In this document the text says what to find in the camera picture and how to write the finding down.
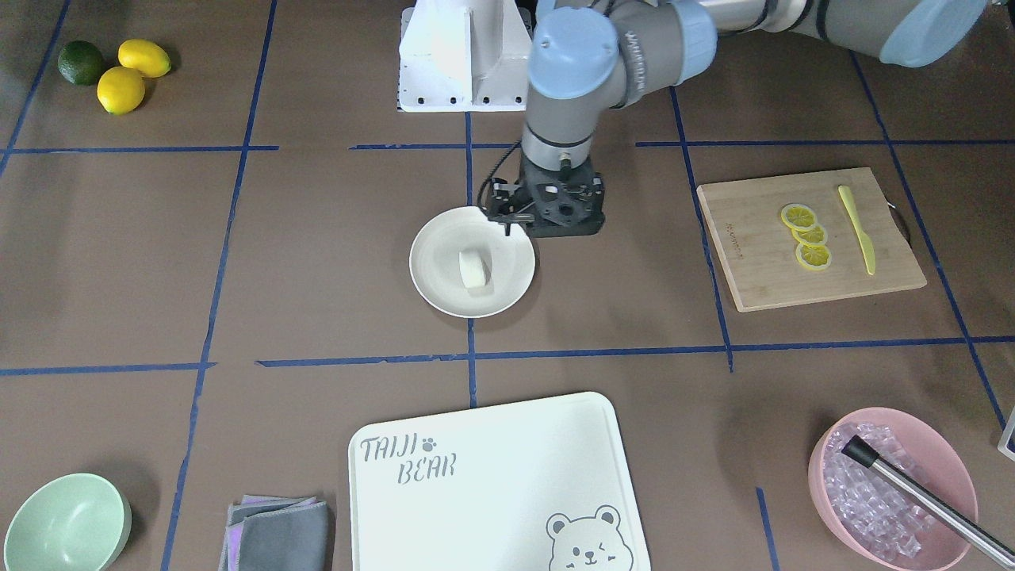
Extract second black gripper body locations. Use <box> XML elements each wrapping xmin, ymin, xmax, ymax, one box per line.
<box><xmin>485</xmin><ymin>158</ymin><xmax>605</xmax><ymax>227</ymax></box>

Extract cream round plate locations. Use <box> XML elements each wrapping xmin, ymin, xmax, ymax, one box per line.
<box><xmin>408</xmin><ymin>206</ymin><xmax>536</xmax><ymax>319</ymax></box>

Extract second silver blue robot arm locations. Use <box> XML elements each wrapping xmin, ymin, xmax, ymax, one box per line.
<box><xmin>477</xmin><ymin>1</ymin><xmax>986</xmax><ymax>237</ymax></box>

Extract white bear tray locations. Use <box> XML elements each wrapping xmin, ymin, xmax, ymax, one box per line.
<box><xmin>348</xmin><ymin>392</ymin><xmax>652</xmax><ymax>570</ymax></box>

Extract bamboo cutting board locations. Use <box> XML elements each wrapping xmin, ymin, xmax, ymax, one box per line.
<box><xmin>697</xmin><ymin>167</ymin><xmax>927</xmax><ymax>312</ymax></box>

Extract top lemon slice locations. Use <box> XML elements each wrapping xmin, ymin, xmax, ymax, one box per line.
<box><xmin>779</xmin><ymin>203</ymin><xmax>818</xmax><ymax>232</ymax></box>

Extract lemon slice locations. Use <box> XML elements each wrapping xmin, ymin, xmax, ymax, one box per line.
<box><xmin>795</xmin><ymin>243</ymin><xmax>833</xmax><ymax>271</ymax></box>
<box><xmin>791</xmin><ymin>224</ymin><xmax>828</xmax><ymax>248</ymax></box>
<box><xmin>779</xmin><ymin>203</ymin><xmax>818</xmax><ymax>232</ymax></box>

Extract middle lemon slice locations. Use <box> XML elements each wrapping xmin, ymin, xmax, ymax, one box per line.
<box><xmin>791</xmin><ymin>224</ymin><xmax>828</xmax><ymax>248</ymax></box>

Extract bottom lemon slice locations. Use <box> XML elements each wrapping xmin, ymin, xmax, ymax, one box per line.
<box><xmin>795</xmin><ymin>243</ymin><xmax>833</xmax><ymax>271</ymax></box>

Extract yellow plastic knife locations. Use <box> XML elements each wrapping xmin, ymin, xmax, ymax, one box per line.
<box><xmin>837</xmin><ymin>185</ymin><xmax>877</xmax><ymax>276</ymax></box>

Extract pink bowl with ice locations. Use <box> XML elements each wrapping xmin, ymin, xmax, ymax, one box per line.
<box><xmin>807</xmin><ymin>406</ymin><xmax>979</xmax><ymax>570</ymax></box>

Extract upper yellow lemon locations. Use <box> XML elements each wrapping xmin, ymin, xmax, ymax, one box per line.
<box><xmin>117</xmin><ymin>37</ymin><xmax>173</xmax><ymax>79</ymax></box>

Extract yellow lemon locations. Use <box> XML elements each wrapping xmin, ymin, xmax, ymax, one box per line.
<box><xmin>97</xmin><ymin>67</ymin><xmax>146</xmax><ymax>116</ymax></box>
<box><xmin>117</xmin><ymin>37</ymin><xmax>173</xmax><ymax>79</ymax></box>

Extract grey folded cloth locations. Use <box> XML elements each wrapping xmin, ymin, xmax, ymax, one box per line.
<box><xmin>218</xmin><ymin>495</ymin><xmax>330</xmax><ymax>570</ymax></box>

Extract lower yellow lemon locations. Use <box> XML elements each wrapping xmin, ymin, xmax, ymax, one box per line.
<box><xmin>97</xmin><ymin>67</ymin><xmax>146</xmax><ymax>116</ymax></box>

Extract green lime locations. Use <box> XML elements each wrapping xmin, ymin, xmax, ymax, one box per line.
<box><xmin>57</xmin><ymin>40</ymin><xmax>106</xmax><ymax>86</ymax></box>

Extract steel muddler black tip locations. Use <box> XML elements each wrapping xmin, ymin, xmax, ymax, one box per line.
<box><xmin>841</xmin><ymin>436</ymin><xmax>1014</xmax><ymax>570</ymax></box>

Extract green bowl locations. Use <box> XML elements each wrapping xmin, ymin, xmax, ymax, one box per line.
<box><xmin>3</xmin><ymin>473</ymin><xmax>132</xmax><ymax>570</ymax></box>

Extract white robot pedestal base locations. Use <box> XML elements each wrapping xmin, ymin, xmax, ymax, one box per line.
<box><xmin>396</xmin><ymin>1</ymin><xmax>535</xmax><ymax>113</ymax></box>

